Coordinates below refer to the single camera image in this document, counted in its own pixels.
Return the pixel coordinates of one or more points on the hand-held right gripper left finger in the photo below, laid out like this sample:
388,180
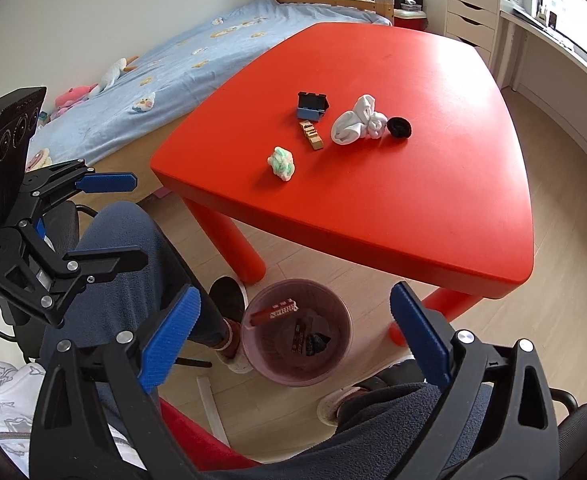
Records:
169,345

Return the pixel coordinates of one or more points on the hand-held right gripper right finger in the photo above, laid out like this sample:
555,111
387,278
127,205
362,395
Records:
420,335

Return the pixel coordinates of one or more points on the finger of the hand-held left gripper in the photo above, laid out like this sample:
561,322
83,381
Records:
123,259
108,182

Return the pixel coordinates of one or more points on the pink plastic waste bin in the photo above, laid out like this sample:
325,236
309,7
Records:
273,362

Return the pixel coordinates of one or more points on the green and white paper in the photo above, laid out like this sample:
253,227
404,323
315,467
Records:
281,164

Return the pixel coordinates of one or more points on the small wooden block toy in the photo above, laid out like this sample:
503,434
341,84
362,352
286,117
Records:
311,135

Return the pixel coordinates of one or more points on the black round lid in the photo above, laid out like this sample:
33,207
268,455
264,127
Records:
399,127

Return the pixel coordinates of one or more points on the black and blue small box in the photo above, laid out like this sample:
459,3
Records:
312,107

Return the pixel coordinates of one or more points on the white cloth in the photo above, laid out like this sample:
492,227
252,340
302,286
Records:
356,122

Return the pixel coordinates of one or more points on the person's left leg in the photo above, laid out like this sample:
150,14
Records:
123,240

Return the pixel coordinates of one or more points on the person's leg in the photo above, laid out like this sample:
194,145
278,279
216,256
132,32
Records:
398,420
123,240

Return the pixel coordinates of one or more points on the pink and white plush toy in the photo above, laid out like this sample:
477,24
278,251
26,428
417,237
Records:
38,159

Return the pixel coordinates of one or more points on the person's left shoe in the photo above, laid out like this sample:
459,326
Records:
227,300

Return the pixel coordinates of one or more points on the person's shoe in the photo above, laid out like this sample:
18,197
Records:
227,300
341,400

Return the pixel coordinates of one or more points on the white stick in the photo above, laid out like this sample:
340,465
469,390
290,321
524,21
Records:
211,410

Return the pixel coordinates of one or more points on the person's right leg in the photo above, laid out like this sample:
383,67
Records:
398,420

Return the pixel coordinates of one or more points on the person's right shoe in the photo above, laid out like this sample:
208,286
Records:
341,400

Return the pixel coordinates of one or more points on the red plastic stool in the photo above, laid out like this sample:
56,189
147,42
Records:
198,445

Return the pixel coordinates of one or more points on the white duck plush toy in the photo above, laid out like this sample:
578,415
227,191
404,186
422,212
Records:
113,74

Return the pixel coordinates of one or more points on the black snack packet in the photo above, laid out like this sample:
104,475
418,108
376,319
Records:
311,340

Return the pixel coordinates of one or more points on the red-brown snack wrapper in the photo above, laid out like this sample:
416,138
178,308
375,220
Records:
276,312

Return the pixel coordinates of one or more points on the red plastic table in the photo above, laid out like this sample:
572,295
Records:
373,195

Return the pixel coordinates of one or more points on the black office chair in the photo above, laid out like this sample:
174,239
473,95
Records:
578,425

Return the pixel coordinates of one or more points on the red storage box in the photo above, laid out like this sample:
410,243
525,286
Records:
411,19

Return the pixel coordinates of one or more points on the white drawer unit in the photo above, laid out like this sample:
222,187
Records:
471,15

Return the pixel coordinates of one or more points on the black framed window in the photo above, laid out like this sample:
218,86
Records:
573,5

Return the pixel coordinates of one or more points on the small dark photo frame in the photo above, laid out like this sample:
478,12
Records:
552,19

